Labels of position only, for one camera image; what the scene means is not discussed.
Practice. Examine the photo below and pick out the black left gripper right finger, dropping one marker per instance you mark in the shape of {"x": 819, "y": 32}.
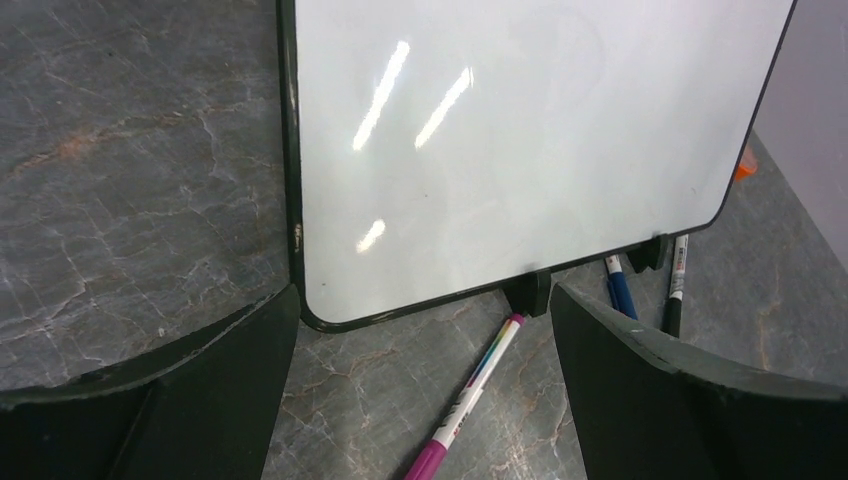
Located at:
{"x": 648, "y": 406}

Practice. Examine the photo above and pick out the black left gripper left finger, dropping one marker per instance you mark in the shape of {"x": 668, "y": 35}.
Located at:
{"x": 203, "y": 406}

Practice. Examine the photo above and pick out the white whiteboard black frame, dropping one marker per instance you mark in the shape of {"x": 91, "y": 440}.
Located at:
{"x": 435, "y": 150}

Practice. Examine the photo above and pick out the black capped whiteboard marker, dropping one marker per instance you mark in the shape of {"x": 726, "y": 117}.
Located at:
{"x": 673, "y": 305}

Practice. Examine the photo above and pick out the blue capped whiteboard marker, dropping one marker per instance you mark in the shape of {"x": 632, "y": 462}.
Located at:
{"x": 618, "y": 289}

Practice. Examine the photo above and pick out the magenta capped whiteboard marker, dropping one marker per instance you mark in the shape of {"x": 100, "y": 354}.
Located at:
{"x": 434, "y": 452}

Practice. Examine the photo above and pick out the orange plastic piece right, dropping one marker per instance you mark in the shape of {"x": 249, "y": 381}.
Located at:
{"x": 748, "y": 164}

